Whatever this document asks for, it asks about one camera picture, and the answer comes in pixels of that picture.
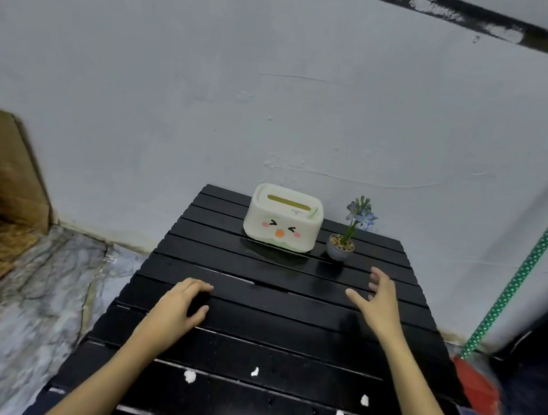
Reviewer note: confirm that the cream tissue box with face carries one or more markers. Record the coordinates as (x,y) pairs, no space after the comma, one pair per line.
(283,218)

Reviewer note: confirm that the person's left forearm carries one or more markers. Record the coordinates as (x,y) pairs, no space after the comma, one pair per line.
(103,378)

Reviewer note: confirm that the person's left thumb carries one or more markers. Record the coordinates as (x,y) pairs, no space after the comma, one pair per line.
(198,314)

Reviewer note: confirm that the black panel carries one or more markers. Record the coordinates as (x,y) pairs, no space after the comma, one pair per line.
(544,357)

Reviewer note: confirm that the small potted purple flower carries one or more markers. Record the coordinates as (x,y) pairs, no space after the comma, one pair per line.
(340,248)

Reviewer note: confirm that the person's left hand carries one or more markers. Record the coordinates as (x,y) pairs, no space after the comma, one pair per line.
(168,314)

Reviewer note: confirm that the person's right forearm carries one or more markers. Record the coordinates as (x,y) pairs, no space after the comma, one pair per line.
(421,407)

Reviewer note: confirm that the person's right hand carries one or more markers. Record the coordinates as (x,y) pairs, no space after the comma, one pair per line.
(383,308)

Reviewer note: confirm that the large brown cardboard sheet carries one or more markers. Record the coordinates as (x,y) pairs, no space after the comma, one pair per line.
(5,167)

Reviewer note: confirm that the person's right thumb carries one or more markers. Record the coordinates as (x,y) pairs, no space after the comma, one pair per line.
(356,297)

